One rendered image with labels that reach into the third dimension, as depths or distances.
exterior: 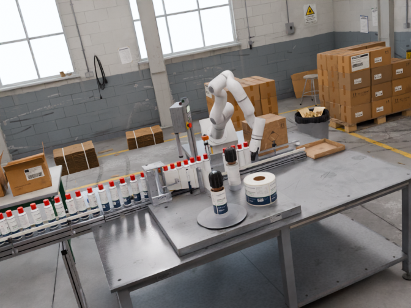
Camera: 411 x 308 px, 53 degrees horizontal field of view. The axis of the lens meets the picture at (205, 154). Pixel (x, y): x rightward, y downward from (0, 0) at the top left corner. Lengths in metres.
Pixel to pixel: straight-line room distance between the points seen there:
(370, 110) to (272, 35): 3.12
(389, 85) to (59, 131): 5.82
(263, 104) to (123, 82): 2.98
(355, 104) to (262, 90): 1.38
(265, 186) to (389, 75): 4.50
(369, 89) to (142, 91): 4.17
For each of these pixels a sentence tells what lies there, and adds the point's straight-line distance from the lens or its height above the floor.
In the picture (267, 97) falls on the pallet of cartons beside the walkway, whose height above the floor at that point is 0.65.
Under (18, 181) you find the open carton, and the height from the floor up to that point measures 0.91.
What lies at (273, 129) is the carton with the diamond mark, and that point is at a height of 1.04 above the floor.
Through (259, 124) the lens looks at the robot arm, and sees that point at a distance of 3.15.
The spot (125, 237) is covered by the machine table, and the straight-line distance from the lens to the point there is 2.68.
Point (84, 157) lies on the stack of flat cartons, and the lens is 6.81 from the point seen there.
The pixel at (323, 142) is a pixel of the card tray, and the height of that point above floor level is 0.84.
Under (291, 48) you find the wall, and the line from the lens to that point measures 9.15.
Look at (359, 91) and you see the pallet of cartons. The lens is 6.51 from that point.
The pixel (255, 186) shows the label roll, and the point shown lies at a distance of 2.56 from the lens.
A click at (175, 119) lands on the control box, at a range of 2.94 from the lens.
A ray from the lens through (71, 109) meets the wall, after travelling 8.26.
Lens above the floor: 2.08
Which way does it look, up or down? 19 degrees down
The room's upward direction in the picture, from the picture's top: 10 degrees counter-clockwise
